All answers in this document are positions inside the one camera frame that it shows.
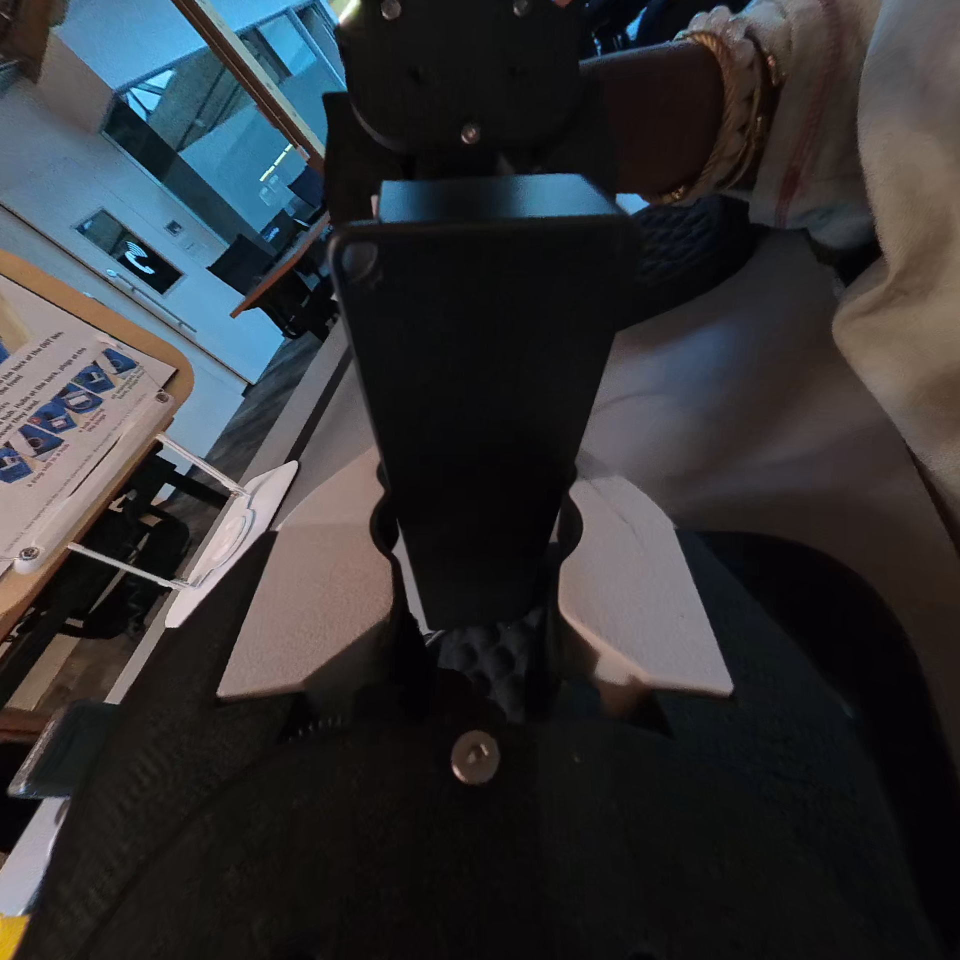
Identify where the wooden display board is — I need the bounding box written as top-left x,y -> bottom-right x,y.
0,251 -> 196,639

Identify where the printed instruction sheet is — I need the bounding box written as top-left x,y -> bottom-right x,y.
0,273 -> 177,579

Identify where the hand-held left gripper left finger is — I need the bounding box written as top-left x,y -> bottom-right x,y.
216,457 -> 430,723

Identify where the black mesh wrist rest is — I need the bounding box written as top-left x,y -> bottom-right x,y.
438,198 -> 755,721

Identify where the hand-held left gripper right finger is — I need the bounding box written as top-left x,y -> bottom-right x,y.
555,477 -> 736,717

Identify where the gold bracelet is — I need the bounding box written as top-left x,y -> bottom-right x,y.
646,30 -> 787,207

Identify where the phone icon door window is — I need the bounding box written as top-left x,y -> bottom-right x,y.
73,208 -> 186,295

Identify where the black office chair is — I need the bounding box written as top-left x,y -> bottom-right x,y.
206,232 -> 261,295

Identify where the person's right hand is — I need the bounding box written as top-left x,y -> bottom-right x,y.
581,37 -> 740,204

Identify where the person's right forearm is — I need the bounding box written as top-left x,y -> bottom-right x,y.
742,0 -> 960,249

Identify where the person's cream shirt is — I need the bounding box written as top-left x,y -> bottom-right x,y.
828,217 -> 960,519

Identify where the wooden top desk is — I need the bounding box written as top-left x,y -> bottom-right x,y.
228,213 -> 333,339

